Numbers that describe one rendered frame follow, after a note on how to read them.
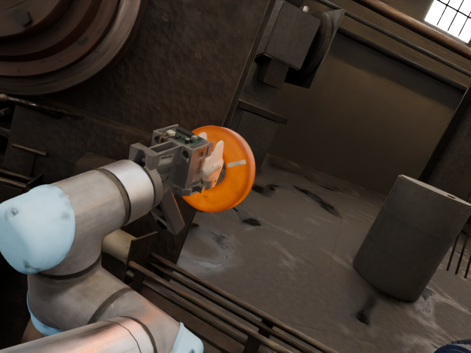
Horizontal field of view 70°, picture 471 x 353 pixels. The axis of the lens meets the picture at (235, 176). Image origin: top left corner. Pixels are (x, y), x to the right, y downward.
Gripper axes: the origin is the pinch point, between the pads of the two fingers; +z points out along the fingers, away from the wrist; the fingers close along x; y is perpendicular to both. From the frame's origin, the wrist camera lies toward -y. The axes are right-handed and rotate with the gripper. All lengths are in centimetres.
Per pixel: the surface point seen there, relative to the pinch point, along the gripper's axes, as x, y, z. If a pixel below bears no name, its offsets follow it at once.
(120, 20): 26.4, 16.8, 0.3
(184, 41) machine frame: 25.7, 13.7, 19.2
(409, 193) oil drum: -52, -73, 224
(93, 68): 28.4, 7.6, -3.6
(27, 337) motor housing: 16.4, -38.4, -25.7
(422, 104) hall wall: -41, -83, 793
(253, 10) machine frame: 15.4, 23.7, 29.4
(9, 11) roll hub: 33.1, 15.4, -15.6
